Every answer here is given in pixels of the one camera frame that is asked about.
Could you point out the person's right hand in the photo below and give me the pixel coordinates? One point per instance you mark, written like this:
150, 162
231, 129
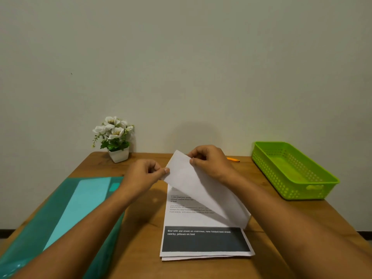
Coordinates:
213, 164

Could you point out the person's left hand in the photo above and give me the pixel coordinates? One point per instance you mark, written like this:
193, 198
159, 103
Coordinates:
136, 178

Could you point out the person's right thumb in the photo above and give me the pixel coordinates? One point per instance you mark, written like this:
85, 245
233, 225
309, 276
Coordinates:
196, 162

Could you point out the person's left thumb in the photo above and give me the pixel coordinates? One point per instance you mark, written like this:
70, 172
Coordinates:
160, 173

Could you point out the white printed paper sheet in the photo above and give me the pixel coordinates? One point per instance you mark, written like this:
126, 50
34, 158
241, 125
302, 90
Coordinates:
203, 200

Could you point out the person's left forearm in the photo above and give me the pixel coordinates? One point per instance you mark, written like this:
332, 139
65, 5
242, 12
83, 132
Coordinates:
78, 238

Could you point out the person's right forearm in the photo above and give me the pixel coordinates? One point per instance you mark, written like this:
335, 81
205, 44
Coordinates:
290, 229

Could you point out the orange pen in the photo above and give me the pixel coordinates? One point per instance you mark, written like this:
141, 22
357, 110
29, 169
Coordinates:
233, 159

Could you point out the white artificial flowers in pot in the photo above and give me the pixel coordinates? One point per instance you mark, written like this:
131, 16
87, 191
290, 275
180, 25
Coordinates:
116, 142

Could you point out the light paper inside folder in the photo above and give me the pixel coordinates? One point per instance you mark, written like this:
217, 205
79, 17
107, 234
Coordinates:
78, 206

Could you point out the green perforated plastic basket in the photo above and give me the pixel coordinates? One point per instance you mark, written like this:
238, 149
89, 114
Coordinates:
290, 171

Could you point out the white paper sheets underneath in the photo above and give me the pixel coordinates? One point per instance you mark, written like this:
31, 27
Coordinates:
203, 258

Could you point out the teal translucent plastic folder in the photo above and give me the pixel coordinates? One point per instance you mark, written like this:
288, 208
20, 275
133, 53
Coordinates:
32, 229

